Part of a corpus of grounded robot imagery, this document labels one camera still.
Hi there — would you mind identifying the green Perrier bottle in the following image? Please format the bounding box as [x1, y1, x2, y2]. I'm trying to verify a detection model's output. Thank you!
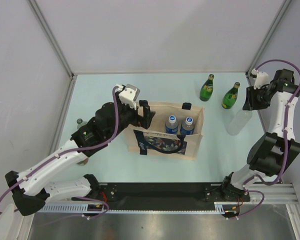
[221, 82, 241, 109]
[199, 74, 215, 102]

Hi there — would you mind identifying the green bottle red label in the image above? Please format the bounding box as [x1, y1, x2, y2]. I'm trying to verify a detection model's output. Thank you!
[77, 158, 89, 166]

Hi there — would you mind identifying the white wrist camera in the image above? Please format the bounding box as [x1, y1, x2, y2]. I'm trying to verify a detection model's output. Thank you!
[248, 68, 270, 90]
[115, 84, 140, 110]

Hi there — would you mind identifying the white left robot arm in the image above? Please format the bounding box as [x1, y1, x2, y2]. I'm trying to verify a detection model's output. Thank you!
[5, 100, 155, 216]

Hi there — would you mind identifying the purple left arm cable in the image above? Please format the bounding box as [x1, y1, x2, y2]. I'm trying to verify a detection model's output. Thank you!
[0, 86, 120, 226]

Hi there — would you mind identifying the white slotted cable duct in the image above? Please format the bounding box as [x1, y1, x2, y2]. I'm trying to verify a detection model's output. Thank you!
[38, 202, 239, 215]

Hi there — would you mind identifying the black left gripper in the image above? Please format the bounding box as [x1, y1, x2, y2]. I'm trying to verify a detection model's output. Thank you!
[107, 91, 155, 141]

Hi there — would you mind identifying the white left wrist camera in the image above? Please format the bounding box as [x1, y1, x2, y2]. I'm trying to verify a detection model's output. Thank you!
[115, 84, 140, 110]

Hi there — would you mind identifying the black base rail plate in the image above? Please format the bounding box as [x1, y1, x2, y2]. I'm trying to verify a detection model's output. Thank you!
[71, 181, 251, 211]

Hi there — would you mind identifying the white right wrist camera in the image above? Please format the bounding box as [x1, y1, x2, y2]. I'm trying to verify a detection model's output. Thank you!
[248, 68, 270, 90]

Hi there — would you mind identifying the beige canvas tote bag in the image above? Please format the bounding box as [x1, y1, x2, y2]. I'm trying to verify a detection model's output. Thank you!
[123, 101, 205, 160]

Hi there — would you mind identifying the Pocari Sweat bottle clear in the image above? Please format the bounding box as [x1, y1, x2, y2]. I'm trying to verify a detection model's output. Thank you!
[227, 109, 253, 136]

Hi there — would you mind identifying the Pocari Sweat bottle labelled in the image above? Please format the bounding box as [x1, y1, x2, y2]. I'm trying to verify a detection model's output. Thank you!
[180, 116, 195, 135]

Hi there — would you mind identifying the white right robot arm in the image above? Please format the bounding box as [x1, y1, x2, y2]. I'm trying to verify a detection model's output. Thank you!
[220, 68, 300, 201]

